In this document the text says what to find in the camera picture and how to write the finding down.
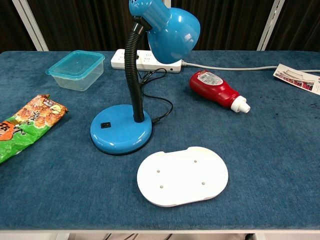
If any blue gooseneck desk lamp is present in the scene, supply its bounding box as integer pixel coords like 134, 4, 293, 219
89, 0, 201, 156

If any white oval board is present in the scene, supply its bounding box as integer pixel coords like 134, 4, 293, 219
136, 146, 229, 208

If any red ketchup squeeze bottle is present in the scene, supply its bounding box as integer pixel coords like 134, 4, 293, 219
189, 70, 251, 114

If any white power strip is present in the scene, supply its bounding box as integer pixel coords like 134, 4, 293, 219
110, 48, 183, 74

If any clear container teal lid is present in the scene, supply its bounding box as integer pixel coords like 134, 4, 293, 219
44, 50, 106, 92

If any blue table mat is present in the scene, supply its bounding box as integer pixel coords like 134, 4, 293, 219
0, 50, 320, 230

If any black pleated curtain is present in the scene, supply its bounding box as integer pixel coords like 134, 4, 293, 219
0, 0, 320, 53

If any green orange snack bag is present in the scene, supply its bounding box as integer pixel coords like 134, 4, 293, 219
0, 94, 69, 165

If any temple picture postcard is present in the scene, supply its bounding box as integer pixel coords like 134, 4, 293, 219
272, 63, 320, 96

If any black lamp cord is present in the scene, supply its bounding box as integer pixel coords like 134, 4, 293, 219
138, 67, 174, 125

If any white power strip cable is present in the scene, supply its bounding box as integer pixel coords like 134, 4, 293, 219
180, 59, 320, 74

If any white frame post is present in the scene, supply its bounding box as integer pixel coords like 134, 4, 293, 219
11, 0, 50, 52
256, 0, 286, 52

